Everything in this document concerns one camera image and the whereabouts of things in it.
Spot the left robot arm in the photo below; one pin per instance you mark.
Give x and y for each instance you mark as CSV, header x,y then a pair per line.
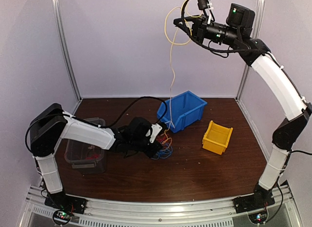
x,y
46,131

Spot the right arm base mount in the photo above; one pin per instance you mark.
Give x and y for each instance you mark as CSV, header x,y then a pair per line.
x,y
251,202

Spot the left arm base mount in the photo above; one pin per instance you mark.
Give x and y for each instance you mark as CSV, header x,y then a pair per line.
x,y
70,204

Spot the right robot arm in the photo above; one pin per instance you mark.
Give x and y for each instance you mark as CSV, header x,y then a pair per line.
x,y
235,37

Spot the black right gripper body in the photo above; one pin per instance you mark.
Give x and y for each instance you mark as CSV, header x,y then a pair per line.
x,y
200,35

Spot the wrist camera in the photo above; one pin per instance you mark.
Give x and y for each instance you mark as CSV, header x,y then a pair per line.
x,y
153,132
207,8

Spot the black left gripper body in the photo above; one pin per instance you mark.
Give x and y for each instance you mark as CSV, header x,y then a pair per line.
x,y
150,152

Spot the grey transparent plastic container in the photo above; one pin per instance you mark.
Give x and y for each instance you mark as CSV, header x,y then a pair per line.
x,y
85,150

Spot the yellow plastic bin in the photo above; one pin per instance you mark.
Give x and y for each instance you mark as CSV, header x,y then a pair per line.
x,y
216,138

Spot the left aluminium frame post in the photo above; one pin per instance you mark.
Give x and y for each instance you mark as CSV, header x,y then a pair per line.
x,y
64,49

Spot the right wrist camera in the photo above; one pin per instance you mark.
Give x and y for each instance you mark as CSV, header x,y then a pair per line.
x,y
207,8

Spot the blue plastic bin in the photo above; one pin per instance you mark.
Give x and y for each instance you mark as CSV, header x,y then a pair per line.
x,y
182,111

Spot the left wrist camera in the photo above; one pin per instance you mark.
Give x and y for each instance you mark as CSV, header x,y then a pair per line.
x,y
153,132

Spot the aluminium front rail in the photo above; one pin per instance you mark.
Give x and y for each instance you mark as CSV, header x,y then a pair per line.
x,y
207,213

